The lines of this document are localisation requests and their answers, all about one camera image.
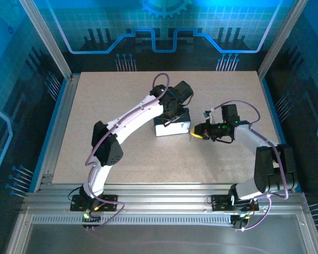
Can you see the dark starry print lock box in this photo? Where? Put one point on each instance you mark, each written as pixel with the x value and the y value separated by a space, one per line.
pixel 172 131

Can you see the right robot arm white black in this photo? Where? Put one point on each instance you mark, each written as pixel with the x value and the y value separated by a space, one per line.
pixel 265 169

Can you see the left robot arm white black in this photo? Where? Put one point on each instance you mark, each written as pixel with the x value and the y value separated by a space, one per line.
pixel 108 148

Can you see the blue table edge strip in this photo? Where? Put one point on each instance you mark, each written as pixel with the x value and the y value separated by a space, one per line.
pixel 53 119
pixel 271 105

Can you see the grey metal tray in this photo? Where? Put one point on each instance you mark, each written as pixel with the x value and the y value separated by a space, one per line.
pixel 161 240

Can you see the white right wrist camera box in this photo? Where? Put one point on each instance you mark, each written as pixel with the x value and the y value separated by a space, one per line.
pixel 210 117

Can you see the aluminium cross rail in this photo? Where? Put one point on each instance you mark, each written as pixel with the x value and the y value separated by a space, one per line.
pixel 161 195

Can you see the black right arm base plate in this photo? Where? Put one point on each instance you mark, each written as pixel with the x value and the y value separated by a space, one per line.
pixel 217 203

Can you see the aluminium frame post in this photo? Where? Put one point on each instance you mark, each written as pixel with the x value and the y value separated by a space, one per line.
pixel 281 39
pixel 46 39

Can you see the aluminium side rail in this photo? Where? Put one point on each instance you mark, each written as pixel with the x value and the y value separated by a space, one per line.
pixel 62 119

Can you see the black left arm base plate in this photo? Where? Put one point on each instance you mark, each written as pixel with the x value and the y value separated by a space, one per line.
pixel 77 203

